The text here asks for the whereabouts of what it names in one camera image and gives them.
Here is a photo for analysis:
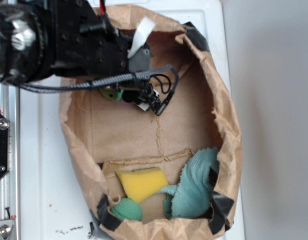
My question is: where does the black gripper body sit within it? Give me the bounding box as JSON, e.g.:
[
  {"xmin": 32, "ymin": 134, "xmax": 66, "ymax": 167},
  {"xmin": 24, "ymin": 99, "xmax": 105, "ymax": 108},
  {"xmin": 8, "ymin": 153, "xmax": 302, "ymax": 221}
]
[{"xmin": 80, "ymin": 14, "xmax": 161, "ymax": 112}]

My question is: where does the green plush frog toy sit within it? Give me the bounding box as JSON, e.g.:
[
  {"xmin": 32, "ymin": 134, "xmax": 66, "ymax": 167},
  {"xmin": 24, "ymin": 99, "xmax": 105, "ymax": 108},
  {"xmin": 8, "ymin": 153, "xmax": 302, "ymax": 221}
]
[{"xmin": 99, "ymin": 88, "xmax": 124, "ymax": 102}]

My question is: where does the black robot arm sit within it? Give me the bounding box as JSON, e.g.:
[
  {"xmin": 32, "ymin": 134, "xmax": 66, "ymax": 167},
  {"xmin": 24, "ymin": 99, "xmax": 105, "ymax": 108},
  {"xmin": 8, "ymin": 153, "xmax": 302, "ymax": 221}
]
[{"xmin": 0, "ymin": 0, "xmax": 162, "ymax": 112}]

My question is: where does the white tape strip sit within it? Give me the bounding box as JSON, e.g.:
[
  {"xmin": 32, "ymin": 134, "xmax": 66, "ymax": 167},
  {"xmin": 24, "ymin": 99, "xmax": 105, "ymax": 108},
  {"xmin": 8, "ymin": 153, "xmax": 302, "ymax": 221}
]
[{"xmin": 127, "ymin": 16, "xmax": 156, "ymax": 59}]

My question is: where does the yellow sponge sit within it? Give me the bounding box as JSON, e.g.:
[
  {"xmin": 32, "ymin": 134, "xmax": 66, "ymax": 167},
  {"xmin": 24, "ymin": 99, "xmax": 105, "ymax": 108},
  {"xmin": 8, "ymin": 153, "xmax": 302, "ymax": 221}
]
[{"xmin": 115, "ymin": 167, "xmax": 169, "ymax": 204}]

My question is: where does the green knitted ball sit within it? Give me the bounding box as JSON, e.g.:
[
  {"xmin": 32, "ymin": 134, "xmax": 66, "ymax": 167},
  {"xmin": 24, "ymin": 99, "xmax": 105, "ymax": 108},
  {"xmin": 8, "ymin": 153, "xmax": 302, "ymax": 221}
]
[{"xmin": 111, "ymin": 197, "xmax": 143, "ymax": 221}]

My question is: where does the teal microfiber cloth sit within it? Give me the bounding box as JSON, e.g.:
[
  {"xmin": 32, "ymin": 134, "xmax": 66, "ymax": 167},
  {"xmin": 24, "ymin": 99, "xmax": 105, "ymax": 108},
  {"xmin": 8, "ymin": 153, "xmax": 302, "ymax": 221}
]
[{"xmin": 159, "ymin": 147, "xmax": 219, "ymax": 220}]

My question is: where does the braided grey cable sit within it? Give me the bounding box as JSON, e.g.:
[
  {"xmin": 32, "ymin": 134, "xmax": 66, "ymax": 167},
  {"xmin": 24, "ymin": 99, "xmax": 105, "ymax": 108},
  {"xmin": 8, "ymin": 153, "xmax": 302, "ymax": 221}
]
[{"xmin": 18, "ymin": 64, "xmax": 181, "ymax": 116}]

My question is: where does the black corner bracket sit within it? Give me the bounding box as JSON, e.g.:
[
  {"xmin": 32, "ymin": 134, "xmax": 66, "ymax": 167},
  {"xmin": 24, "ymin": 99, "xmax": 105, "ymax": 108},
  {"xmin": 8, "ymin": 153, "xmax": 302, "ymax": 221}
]
[{"xmin": 0, "ymin": 112, "xmax": 10, "ymax": 180}]

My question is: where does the aluminium frame rail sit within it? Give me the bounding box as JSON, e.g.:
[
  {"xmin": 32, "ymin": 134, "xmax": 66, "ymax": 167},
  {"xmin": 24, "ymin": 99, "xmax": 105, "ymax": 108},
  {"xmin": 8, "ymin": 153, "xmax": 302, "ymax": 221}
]
[{"xmin": 0, "ymin": 84, "xmax": 21, "ymax": 240}]

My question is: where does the silver lower bracket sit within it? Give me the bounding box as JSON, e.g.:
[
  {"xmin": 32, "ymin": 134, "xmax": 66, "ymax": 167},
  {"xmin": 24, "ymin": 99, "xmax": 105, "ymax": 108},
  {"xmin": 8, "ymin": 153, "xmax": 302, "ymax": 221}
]
[{"xmin": 0, "ymin": 219, "xmax": 14, "ymax": 240}]

